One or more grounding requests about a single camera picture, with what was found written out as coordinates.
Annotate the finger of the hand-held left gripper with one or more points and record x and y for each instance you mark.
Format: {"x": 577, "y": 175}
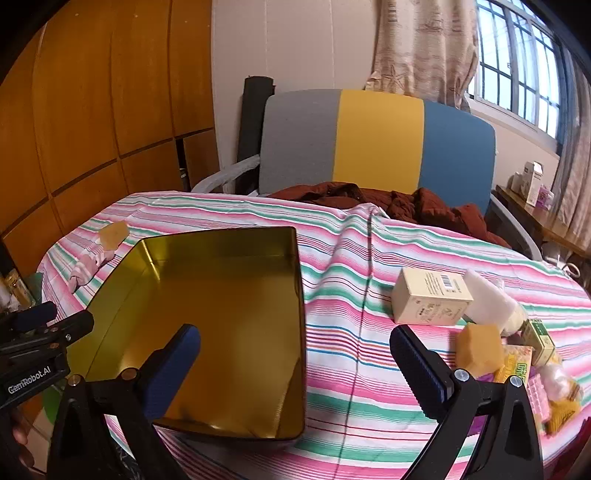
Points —
{"x": 32, "y": 316}
{"x": 69, "y": 328}

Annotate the large orange sponge block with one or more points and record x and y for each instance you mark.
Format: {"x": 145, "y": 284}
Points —
{"x": 480, "y": 348}

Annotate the wooden wardrobe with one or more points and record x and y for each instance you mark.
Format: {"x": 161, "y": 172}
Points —
{"x": 92, "y": 115}

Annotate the cream cardboard box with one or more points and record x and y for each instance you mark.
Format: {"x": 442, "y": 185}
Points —
{"x": 429, "y": 297}

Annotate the striped pink green tablecloth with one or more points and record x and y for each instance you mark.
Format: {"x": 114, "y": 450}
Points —
{"x": 346, "y": 323}

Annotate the barred window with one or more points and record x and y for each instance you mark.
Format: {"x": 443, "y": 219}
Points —
{"x": 517, "y": 60}

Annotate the person's left hand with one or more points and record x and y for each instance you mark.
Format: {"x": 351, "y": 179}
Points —
{"x": 22, "y": 441}

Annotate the tall white carton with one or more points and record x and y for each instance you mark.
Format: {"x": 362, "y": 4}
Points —
{"x": 533, "y": 184}

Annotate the small white carton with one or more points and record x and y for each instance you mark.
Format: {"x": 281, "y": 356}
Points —
{"x": 518, "y": 183}

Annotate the grey yellow blue chair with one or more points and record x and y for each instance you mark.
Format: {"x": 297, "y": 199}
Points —
{"x": 378, "y": 138}

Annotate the clear plastic bag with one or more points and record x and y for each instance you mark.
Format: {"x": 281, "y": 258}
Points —
{"x": 554, "y": 381}

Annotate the purple snack packet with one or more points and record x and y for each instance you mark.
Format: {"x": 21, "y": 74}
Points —
{"x": 485, "y": 377}

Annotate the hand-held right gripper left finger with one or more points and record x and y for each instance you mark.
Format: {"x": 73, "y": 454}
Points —
{"x": 178, "y": 369}

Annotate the white plastic packet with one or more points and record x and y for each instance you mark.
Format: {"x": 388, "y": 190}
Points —
{"x": 494, "y": 300}

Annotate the beige side curtain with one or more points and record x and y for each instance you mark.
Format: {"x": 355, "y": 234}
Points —
{"x": 577, "y": 161}

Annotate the small bottle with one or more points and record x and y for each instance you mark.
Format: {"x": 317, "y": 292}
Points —
{"x": 16, "y": 288}

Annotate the rust brown jacket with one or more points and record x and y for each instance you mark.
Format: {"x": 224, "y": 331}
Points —
{"x": 429, "y": 207}

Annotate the yellow green cracker packet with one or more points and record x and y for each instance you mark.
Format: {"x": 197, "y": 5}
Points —
{"x": 515, "y": 364}

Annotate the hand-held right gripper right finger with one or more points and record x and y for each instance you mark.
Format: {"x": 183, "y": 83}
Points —
{"x": 418, "y": 369}

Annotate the purple carton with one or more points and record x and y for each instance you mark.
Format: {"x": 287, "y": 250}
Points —
{"x": 545, "y": 197}

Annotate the beige starfish curtain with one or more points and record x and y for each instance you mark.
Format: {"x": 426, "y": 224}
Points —
{"x": 415, "y": 46}

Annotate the clear bag of snacks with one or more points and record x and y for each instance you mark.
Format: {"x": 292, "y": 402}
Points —
{"x": 565, "y": 413}

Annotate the green white box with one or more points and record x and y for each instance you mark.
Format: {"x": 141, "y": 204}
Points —
{"x": 540, "y": 341}

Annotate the pink wafer packet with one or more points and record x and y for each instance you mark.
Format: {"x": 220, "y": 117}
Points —
{"x": 539, "y": 397}

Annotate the gold-lined tin box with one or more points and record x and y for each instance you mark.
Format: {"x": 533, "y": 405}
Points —
{"x": 207, "y": 295}

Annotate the pink striped cloth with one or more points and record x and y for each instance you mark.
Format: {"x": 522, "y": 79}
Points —
{"x": 90, "y": 267}

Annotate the wooden desk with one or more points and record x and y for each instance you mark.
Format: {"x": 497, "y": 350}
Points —
{"x": 554, "y": 228}

